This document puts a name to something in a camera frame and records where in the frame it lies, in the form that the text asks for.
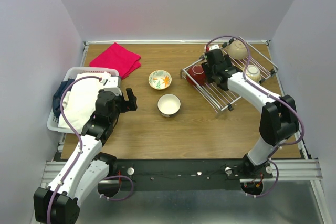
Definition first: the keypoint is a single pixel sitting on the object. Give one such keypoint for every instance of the aluminium frame rail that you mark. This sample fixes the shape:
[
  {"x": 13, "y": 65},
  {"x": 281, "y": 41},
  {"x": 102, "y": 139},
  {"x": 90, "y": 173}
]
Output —
[{"x": 289, "y": 170}]

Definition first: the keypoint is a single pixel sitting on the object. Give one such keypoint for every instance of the red folded cloth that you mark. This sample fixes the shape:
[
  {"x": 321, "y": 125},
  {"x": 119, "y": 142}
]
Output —
[{"x": 118, "y": 58}]

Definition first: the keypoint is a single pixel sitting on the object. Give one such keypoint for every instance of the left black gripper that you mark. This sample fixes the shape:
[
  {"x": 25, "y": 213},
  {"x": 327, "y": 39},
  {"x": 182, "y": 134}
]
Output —
[{"x": 132, "y": 101}]

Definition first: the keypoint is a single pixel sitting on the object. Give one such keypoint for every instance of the plain beige bowl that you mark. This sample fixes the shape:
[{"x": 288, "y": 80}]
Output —
[{"x": 237, "y": 50}]

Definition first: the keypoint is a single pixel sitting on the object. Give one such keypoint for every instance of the wire dish rack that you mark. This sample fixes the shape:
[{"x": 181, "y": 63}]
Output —
[{"x": 221, "y": 100}]

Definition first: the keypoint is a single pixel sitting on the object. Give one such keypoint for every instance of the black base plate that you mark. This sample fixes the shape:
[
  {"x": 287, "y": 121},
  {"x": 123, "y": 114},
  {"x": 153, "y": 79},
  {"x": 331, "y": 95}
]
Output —
[{"x": 181, "y": 174}]

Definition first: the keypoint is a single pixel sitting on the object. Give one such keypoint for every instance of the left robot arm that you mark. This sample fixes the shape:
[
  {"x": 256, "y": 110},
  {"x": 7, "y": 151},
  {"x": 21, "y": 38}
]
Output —
[{"x": 60, "y": 201}]

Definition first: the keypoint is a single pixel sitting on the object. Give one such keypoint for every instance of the teal white bowl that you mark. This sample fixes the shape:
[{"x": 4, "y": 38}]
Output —
[{"x": 168, "y": 105}]

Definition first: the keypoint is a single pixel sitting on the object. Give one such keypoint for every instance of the white floral bowl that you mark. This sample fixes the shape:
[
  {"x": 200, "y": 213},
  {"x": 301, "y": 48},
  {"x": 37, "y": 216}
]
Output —
[{"x": 159, "y": 79}]

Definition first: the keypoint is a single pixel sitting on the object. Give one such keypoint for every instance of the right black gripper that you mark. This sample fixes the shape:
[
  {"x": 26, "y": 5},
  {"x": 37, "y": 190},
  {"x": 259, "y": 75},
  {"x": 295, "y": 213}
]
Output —
[{"x": 208, "y": 71}]

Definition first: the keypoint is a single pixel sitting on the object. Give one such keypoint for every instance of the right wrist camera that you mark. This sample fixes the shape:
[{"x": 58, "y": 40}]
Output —
[{"x": 211, "y": 47}]

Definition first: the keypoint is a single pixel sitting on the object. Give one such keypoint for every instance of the cream striped bowl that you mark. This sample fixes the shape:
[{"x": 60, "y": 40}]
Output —
[{"x": 253, "y": 73}]

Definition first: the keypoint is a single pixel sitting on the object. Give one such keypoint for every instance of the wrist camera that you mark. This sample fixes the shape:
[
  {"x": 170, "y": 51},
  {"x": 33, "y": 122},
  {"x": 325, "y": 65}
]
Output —
[
  {"x": 211, "y": 47},
  {"x": 112, "y": 84}
]

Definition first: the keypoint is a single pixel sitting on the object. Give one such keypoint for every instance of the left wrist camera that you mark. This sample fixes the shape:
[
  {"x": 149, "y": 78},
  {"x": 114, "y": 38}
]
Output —
[{"x": 112, "y": 84}]

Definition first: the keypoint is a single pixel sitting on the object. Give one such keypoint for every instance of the red bowl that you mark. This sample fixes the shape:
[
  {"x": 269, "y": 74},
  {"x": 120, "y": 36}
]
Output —
[{"x": 197, "y": 74}]

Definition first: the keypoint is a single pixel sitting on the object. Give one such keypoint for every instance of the navy blue garment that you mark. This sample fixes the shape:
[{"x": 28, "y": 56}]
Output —
[{"x": 57, "y": 96}]

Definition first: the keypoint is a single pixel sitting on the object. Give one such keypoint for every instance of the white cloth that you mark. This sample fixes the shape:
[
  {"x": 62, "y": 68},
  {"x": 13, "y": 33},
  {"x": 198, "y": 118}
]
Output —
[{"x": 79, "y": 102}]

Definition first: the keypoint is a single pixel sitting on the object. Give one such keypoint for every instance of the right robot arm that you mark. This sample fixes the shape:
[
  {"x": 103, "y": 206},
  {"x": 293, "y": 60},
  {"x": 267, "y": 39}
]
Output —
[{"x": 279, "y": 120}]

